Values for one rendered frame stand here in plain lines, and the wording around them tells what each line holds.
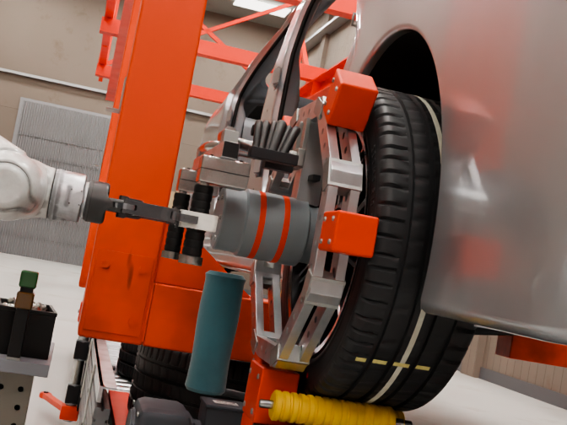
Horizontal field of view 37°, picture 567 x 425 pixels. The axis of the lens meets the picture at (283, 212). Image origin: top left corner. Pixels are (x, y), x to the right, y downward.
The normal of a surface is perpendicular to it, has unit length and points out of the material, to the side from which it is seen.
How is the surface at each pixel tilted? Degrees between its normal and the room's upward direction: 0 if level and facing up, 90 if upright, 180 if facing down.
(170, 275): 90
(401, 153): 60
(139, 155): 90
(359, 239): 90
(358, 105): 125
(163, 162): 90
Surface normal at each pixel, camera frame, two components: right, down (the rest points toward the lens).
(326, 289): 0.23, -0.02
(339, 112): 0.09, 0.54
